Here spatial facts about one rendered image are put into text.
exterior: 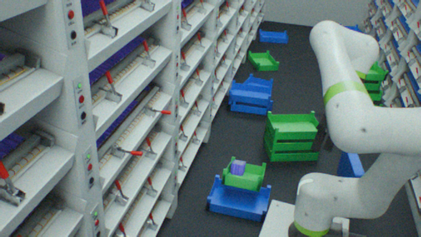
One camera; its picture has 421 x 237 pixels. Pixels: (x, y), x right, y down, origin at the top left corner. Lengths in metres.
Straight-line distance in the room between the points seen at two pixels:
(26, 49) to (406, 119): 0.85
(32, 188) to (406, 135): 0.82
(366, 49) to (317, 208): 0.53
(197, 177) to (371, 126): 1.44
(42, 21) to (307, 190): 0.90
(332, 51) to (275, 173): 1.27
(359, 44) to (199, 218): 1.15
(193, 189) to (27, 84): 1.49
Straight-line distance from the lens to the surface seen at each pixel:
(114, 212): 1.35
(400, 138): 1.01
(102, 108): 1.12
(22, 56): 0.87
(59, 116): 0.93
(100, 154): 1.21
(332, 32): 1.29
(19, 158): 0.92
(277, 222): 1.52
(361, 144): 0.98
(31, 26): 0.87
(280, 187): 2.26
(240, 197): 2.15
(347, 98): 1.02
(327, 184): 1.32
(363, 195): 1.32
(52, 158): 0.95
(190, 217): 2.02
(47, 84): 0.84
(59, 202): 1.07
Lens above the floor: 1.43
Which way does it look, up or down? 31 degrees down
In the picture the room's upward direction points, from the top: 4 degrees clockwise
